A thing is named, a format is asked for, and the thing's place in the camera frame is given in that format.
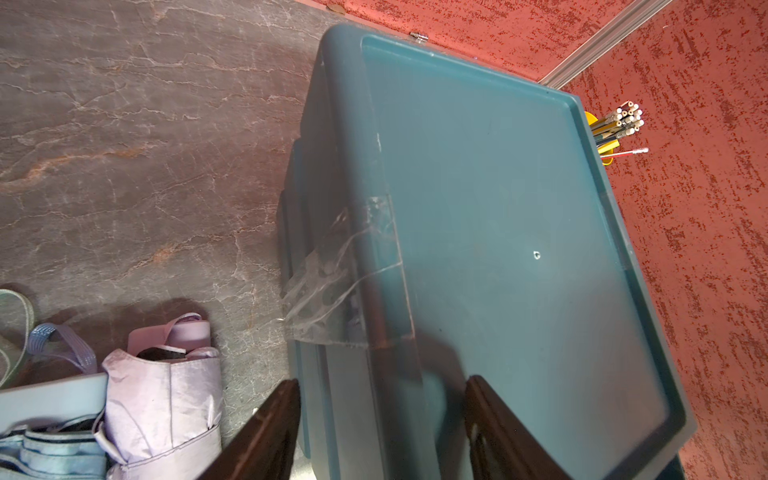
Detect yellow pen cup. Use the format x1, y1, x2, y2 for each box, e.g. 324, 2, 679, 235
585, 111, 621, 165

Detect clear tape on cabinet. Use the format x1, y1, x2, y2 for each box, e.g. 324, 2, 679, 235
278, 193, 415, 349

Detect left lilac umbrella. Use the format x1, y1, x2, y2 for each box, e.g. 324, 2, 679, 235
92, 312, 223, 479

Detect right aluminium corner post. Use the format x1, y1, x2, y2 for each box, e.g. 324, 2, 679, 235
539, 0, 672, 89

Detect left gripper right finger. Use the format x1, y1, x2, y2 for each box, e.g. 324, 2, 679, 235
464, 375, 569, 479

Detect light blue umbrella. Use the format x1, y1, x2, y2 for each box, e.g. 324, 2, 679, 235
0, 322, 109, 480

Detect pens in cup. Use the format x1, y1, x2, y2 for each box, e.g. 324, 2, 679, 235
597, 101, 648, 165

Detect left sage green umbrella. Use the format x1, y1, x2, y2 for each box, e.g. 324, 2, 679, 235
1, 288, 36, 389

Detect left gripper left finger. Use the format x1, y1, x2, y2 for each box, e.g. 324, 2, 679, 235
200, 379, 301, 480

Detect teal three-drawer cabinet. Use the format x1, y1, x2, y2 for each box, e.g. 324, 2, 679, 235
280, 24, 696, 479

